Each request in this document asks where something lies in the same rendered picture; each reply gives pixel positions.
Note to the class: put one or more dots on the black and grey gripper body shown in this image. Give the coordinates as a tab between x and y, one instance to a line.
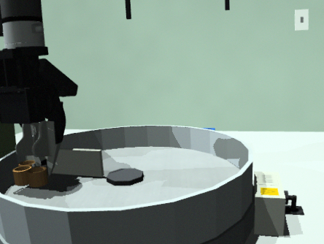
17	104

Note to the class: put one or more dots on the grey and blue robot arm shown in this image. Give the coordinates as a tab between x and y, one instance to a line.
20	32

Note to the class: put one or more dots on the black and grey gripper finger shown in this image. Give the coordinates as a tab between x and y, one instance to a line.
50	136
24	146

